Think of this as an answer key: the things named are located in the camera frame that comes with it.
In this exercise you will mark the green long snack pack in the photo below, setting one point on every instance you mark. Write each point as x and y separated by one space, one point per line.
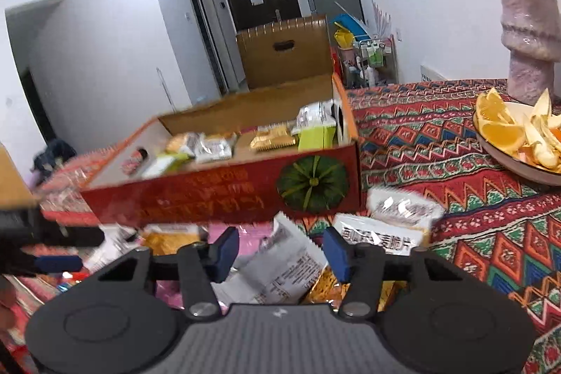
317 137

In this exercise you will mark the patterned red tablecloth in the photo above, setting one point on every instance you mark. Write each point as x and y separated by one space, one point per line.
485 298

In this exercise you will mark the oat crisp snack packet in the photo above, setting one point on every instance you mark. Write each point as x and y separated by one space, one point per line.
396 238

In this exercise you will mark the metal storage rack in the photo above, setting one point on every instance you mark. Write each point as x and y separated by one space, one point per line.
368 63

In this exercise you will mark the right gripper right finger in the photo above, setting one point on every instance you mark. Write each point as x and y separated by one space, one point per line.
361 267

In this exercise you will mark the yellow thermos jug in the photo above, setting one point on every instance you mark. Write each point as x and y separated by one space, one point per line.
14 193

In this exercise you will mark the red cardboard snack box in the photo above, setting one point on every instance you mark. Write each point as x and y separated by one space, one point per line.
250 186

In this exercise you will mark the white wall panel board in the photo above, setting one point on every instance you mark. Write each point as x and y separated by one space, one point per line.
430 75

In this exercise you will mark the brown wooden chair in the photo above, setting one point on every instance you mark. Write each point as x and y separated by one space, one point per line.
286 51

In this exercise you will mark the white grey snack packet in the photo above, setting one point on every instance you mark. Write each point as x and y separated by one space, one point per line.
281 271

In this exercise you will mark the plate of orange peels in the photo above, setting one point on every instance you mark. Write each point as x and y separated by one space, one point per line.
523 139

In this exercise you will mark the golden cracker snack packet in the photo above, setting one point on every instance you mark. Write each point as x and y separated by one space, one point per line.
277 137

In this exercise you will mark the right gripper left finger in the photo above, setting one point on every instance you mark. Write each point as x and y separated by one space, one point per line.
200 265

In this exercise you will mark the pink ceramic vase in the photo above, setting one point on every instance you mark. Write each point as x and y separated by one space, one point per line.
531 32

